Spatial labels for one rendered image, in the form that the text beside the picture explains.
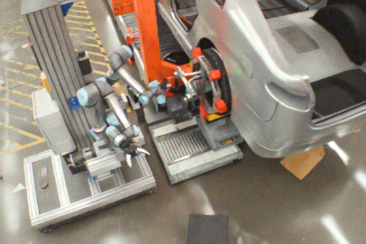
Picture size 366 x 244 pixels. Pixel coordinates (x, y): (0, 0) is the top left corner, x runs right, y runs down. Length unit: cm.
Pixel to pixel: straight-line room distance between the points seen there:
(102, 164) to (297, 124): 156
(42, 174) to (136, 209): 105
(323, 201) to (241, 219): 88
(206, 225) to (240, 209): 57
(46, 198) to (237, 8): 248
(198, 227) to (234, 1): 183
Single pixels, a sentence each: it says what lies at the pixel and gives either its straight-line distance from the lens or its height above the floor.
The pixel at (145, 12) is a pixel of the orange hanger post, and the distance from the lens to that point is 287.
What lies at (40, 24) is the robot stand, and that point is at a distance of 213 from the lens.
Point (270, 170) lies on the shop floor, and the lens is 347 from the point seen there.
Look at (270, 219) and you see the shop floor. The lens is 319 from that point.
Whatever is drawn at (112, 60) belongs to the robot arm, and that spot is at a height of 137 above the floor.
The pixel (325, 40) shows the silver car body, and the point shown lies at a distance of 357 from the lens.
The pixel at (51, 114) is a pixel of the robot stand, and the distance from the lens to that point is 250.
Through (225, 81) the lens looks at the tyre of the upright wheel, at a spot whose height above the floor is 107.
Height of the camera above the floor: 285
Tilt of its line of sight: 46 degrees down
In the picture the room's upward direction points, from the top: 3 degrees counter-clockwise
